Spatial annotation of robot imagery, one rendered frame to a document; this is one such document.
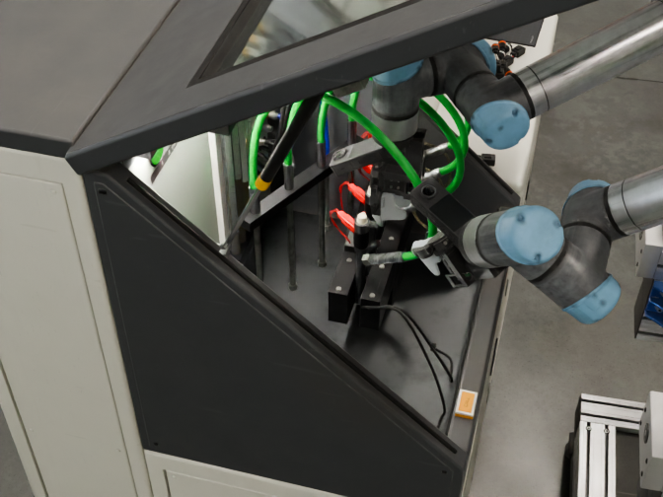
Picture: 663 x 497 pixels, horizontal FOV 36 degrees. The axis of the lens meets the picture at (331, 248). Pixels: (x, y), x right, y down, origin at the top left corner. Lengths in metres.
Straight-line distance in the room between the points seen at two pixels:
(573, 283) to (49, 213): 0.74
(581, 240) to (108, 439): 0.96
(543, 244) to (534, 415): 1.70
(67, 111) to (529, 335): 2.00
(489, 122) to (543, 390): 1.64
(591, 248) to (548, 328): 1.81
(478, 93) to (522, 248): 0.32
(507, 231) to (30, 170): 0.66
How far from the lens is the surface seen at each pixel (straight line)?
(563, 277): 1.34
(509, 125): 1.50
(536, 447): 2.91
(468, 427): 1.73
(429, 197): 1.48
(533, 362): 3.09
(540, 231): 1.30
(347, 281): 1.89
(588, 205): 1.44
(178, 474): 1.94
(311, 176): 1.93
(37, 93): 1.51
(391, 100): 1.57
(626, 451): 2.69
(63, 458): 2.05
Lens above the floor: 2.33
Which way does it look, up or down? 44 degrees down
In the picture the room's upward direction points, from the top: straight up
